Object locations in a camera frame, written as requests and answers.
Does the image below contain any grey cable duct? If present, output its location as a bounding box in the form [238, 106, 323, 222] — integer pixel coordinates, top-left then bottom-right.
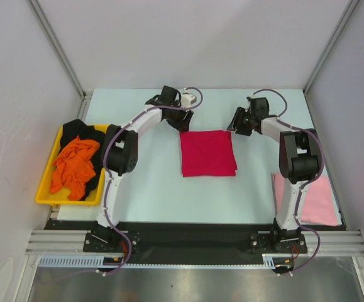
[263, 254, 299, 270]
[39, 255, 124, 269]

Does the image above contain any crimson red t shirt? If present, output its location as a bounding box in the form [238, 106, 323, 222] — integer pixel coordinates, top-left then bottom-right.
[179, 130, 238, 177]

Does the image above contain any right corner aluminium post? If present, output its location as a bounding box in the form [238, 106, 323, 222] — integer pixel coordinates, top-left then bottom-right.
[302, 0, 361, 95]

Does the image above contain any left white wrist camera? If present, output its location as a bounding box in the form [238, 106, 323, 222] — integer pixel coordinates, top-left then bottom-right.
[180, 89, 197, 108]

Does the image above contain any black t shirt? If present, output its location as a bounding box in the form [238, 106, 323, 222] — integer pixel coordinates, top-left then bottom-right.
[59, 119, 106, 201]

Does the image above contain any right grey cable duct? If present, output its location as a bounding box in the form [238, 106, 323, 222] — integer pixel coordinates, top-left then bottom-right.
[263, 254, 299, 270]

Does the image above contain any folded pink t shirt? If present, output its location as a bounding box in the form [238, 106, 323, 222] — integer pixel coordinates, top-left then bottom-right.
[272, 172, 340, 227]

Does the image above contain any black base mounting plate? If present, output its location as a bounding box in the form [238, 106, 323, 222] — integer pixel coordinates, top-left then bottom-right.
[44, 220, 346, 266]

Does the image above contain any left corner aluminium post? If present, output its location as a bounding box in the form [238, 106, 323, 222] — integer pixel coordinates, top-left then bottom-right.
[26, 0, 90, 101]

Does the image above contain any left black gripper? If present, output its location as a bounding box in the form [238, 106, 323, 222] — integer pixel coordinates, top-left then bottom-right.
[165, 101, 193, 133]

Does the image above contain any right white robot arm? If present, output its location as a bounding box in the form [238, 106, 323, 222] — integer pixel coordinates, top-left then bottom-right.
[228, 97, 324, 254]

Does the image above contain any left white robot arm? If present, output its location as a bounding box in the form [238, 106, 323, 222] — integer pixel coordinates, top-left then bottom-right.
[91, 86, 203, 252]

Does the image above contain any aluminium frame rail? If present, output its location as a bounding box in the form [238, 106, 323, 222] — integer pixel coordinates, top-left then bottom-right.
[26, 230, 364, 257]

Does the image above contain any left grey cable duct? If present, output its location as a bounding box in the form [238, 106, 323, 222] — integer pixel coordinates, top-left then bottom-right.
[39, 255, 124, 269]

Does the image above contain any orange t shirt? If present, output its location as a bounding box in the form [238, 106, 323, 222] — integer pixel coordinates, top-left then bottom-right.
[50, 136, 101, 201]

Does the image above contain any corner aluminium post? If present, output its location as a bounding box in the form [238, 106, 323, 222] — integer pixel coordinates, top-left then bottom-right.
[302, 0, 361, 95]
[26, 0, 90, 101]

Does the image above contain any yellow plastic tray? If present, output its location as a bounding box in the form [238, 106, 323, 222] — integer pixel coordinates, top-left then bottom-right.
[35, 126, 105, 206]

